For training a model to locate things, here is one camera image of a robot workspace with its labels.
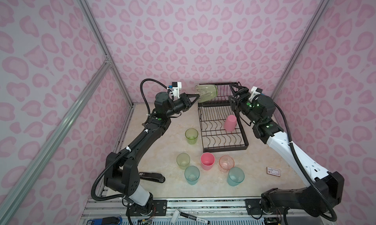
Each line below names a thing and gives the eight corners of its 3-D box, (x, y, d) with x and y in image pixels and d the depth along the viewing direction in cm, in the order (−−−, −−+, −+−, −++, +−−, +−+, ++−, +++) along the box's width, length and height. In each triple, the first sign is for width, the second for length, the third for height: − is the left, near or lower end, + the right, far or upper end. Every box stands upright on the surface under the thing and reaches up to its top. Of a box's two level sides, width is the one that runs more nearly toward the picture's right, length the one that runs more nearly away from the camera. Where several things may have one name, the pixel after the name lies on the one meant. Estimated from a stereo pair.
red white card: (266, 173, 86) (268, 172, 85) (266, 167, 89) (267, 166, 87) (278, 176, 85) (280, 175, 84) (278, 170, 88) (279, 169, 86)
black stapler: (140, 178, 85) (138, 176, 82) (143, 172, 87) (141, 169, 84) (164, 183, 83) (162, 181, 80) (166, 176, 85) (165, 174, 82)
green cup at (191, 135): (185, 144, 98) (185, 137, 91) (186, 135, 103) (185, 128, 96) (198, 144, 98) (198, 137, 91) (198, 135, 103) (198, 128, 96)
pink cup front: (200, 172, 86) (201, 166, 79) (200, 159, 91) (200, 152, 84) (214, 172, 86) (215, 166, 79) (212, 159, 91) (214, 152, 84)
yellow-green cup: (177, 169, 88) (176, 163, 80) (178, 159, 92) (176, 152, 85) (190, 169, 87) (189, 163, 80) (190, 159, 91) (189, 152, 84)
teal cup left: (185, 184, 83) (184, 178, 74) (185, 172, 87) (184, 165, 78) (199, 184, 82) (200, 178, 74) (199, 172, 87) (199, 165, 78)
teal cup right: (228, 188, 81) (232, 182, 73) (226, 173, 86) (229, 167, 78) (240, 188, 81) (246, 182, 73) (238, 173, 86) (242, 167, 78)
